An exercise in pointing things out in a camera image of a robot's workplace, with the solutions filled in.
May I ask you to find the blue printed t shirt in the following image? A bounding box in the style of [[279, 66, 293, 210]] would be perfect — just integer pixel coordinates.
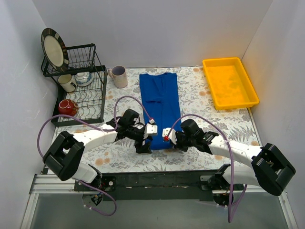
[[139, 73, 181, 150]]

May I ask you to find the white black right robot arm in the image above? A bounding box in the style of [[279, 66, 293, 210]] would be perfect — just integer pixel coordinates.
[[162, 119, 296, 196]]

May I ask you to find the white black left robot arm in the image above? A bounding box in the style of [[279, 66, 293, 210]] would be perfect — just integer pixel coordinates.
[[42, 109, 158, 191]]

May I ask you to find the floral patterned table mat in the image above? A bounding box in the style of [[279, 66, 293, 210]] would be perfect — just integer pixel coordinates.
[[47, 66, 267, 175]]

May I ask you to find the beige ceramic mug purple inside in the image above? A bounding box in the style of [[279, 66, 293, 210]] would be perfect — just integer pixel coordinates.
[[108, 66, 128, 88]]

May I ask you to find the yellow plastic bin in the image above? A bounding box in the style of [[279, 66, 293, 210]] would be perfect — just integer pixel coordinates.
[[203, 57, 260, 110]]

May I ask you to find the red cup in rack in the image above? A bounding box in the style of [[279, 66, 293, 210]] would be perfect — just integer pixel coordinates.
[[58, 99, 79, 117]]

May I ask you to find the blue white teapot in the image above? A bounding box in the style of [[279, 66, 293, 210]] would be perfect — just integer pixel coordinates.
[[75, 72, 93, 87]]

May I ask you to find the cream mug in rack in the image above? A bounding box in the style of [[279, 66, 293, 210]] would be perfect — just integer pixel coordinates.
[[58, 74, 77, 93]]

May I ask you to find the dark rimmed cream plate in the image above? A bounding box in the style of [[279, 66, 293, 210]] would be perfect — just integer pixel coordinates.
[[41, 28, 69, 72]]

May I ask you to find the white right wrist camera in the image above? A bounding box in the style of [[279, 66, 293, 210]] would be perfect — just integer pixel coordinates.
[[162, 128, 177, 145]]

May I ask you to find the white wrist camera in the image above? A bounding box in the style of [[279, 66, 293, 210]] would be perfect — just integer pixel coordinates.
[[144, 123, 158, 138], [162, 128, 177, 145]]

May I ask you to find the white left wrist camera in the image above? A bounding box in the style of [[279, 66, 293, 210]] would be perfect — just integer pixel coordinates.
[[144, 123, 158, 138]]

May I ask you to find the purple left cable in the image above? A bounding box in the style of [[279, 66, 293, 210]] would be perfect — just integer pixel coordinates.
[[38, 95, 155, 217]]

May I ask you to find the purple cable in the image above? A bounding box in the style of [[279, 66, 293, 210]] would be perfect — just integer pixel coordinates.
[[164, 114, 248, 223], [38, 95, 155, 217]]

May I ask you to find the black wire dish rack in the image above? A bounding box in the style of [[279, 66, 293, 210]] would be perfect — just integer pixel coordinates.
[[41, 43, 108, 124]]

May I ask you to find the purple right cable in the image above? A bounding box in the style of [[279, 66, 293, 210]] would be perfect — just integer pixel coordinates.
[[164, 114, 248, 223]]

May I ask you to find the aluminium frame rail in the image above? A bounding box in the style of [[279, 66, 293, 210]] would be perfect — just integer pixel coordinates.
[[21, 175, 297, 229]]

